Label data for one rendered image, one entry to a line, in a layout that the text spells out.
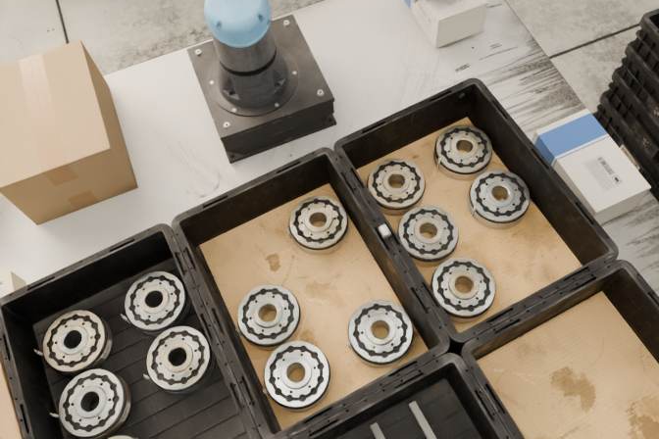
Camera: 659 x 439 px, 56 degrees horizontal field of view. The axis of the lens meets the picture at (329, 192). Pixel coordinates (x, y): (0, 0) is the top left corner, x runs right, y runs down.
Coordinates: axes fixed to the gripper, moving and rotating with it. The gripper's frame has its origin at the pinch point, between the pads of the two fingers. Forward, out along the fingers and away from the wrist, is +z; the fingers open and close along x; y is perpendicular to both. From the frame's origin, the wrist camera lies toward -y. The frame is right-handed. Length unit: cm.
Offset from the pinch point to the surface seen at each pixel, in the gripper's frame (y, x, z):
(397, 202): 49, -34, -8
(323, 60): 0.9, -30.2, 8.2
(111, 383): 60, -88, -8
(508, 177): 53, -14, -8
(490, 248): 62, -22, -5
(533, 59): 21.0, 13.7, 8.0
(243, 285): 52, -64, -5
